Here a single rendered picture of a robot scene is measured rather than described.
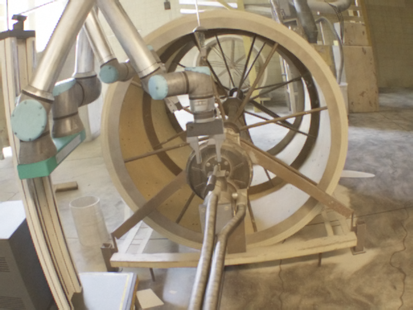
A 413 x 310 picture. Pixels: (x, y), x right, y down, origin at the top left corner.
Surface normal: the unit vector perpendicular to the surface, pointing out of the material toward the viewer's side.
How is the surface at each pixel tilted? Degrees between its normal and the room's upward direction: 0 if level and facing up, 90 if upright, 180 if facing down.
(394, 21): 90
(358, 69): 90
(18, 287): 90
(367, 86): 90
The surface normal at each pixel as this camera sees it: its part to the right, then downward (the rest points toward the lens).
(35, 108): 0.31, 0.29
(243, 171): -0.11, 0.28
